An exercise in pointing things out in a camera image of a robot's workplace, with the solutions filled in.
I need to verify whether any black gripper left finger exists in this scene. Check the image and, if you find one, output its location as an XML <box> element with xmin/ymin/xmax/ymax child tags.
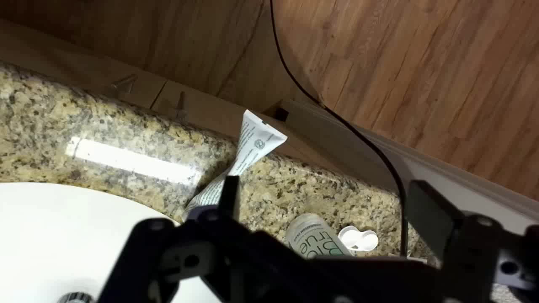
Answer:
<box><xmin>98</xmin><ymin>174</ymin><xmax>266</xmax><ymax>303</ymax></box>

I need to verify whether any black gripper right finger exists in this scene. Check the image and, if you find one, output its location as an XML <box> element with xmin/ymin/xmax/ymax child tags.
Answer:
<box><xmin>406</xmin><ymin>179</ymin><xmax>505</xmax><ymax>303</ymax></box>

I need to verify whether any metal sink drain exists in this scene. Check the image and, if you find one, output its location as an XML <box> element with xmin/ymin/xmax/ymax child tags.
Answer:
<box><xmin>56</xmin><ymin>290</ymin><xmax>98</xmax><ymax>303</ymax></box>

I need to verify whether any white contact lens case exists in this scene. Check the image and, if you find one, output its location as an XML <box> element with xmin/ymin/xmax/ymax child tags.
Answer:
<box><xmin>337</xmin><ymin>224</ymin><xmax>381</xmax><ymax>254</ymax></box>

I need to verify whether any white oval sink basin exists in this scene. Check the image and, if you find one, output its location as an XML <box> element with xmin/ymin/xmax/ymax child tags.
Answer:
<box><xmin>0</xmin><ymin>180</ymin><xmax>223</xmax><ymax>303</ymax></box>

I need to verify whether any clear plastic solution bottle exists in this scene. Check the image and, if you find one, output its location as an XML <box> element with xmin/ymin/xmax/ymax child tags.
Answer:
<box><xmin>283</xmin><ymin>212</ymin><xmax>354</xmax><ymax>259</ymax></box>

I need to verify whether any crumpled white paste tube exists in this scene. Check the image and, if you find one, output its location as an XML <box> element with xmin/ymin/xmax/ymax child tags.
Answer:
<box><xmin>184</xmin><ymin>108</ymin><xmax>290</xmax><ymax>217</ymax></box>

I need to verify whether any thin black hanging cable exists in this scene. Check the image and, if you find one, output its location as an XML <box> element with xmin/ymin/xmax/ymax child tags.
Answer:
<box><xmin>266</xmin><ymin>0</ymin><xmax>409</xmax><ymax>258</ymax></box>

